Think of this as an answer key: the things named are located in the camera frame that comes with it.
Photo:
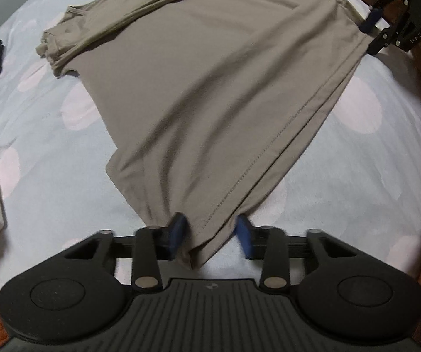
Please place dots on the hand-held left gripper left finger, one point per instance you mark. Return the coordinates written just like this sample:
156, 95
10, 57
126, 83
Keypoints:
175, 236

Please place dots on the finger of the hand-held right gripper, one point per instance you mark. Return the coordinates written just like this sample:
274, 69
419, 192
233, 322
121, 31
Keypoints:
370, 20
384, 38

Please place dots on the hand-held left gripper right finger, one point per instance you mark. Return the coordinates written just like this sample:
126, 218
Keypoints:
244, 238

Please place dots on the taupe long-sleeve shirt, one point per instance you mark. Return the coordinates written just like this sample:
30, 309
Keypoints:
195, 80

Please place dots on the light blue polka-dot bed sheet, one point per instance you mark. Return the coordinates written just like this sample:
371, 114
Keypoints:
342, 161

